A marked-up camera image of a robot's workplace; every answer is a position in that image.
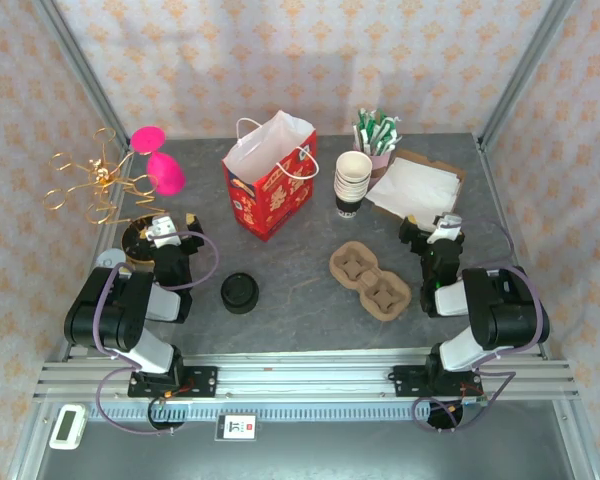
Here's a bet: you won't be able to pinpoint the paper cup stack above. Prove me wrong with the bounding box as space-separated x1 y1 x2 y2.
333 149 374 220

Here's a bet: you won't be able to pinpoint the black cup lid stack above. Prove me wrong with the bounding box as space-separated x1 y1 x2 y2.
219 272 260 315

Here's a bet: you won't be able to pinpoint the brown pulp cup carrier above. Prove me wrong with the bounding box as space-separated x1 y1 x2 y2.
328 241 412 320

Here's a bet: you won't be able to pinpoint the red paper bag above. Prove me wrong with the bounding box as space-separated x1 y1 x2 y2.
222 109 320 244

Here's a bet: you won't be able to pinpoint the white round disc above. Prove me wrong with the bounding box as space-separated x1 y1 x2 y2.
95 247 127 271

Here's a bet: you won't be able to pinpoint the pink goblet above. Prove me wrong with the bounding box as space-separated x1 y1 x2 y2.
147 152 186 196
130 125 167 154

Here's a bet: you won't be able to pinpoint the pink paper cup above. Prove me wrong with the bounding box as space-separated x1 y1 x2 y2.
353 144 396 179

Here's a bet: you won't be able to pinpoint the small number display card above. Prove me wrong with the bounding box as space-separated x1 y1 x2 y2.
214 412 258 441

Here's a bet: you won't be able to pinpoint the white digital timer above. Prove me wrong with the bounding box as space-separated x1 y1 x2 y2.
48 403 87 450

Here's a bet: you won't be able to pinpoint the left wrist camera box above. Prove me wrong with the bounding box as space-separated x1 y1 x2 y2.
144 213 181 249

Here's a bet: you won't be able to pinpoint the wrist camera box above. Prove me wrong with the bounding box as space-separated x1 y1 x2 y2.
144 213 181 249
426 212 464 246

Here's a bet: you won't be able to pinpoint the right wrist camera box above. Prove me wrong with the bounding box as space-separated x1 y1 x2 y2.
426 212 464 246

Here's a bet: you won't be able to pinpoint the gold wire stand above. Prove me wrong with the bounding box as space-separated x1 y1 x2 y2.
42 127 164 226

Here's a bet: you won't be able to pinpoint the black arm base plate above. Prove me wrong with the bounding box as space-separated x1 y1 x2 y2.
127 366 219 399
392 364 481 399

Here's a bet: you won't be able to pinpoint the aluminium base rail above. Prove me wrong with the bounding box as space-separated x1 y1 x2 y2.
33 352 581 401

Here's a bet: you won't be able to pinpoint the aluminium frame post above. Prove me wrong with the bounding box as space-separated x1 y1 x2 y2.
477 0 579 151
32 0 134 151

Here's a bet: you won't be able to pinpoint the grey slotted cable duct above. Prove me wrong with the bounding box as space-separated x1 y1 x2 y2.
87 402 464 422

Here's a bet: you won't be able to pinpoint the aluminium table side rail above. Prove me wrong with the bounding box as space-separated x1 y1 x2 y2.
7 144 134 480
474 134 600 480

